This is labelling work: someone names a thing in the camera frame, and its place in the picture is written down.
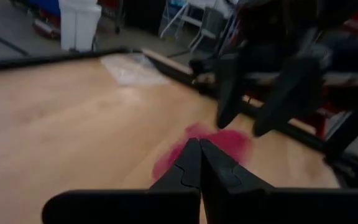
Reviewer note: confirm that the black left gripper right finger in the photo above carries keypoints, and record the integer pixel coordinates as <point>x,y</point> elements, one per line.
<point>244,202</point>

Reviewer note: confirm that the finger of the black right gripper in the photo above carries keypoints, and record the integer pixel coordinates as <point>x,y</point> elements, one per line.
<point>291,93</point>
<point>230,93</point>

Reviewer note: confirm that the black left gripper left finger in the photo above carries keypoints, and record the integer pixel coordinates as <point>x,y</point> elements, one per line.
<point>166,205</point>

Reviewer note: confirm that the pink bandage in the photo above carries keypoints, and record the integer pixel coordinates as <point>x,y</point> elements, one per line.
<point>228,143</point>

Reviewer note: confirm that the clear plastic zip bag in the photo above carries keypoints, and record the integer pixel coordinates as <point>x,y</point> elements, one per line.
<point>135,70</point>

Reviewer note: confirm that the white plastic container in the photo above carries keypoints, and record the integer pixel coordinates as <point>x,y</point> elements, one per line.
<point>79,25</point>

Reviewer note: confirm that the white metal cart frame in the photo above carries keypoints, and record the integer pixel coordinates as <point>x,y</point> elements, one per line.
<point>211,21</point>

